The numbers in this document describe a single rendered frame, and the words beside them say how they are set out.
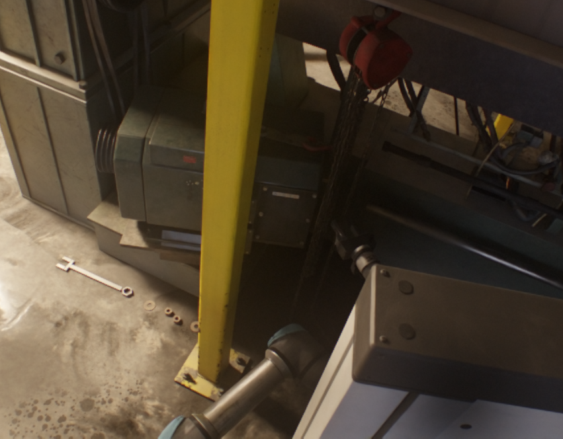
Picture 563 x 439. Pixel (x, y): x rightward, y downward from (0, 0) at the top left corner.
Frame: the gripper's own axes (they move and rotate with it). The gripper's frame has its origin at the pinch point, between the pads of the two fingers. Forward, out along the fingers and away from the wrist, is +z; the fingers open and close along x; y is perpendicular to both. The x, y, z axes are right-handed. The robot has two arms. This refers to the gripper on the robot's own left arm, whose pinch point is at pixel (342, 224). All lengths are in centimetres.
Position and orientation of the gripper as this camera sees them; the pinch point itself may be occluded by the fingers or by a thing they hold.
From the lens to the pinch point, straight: 187.1
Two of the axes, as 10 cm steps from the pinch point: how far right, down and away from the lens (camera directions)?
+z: -4.2, -7.0, 5.8
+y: 1.5, -6.8, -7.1
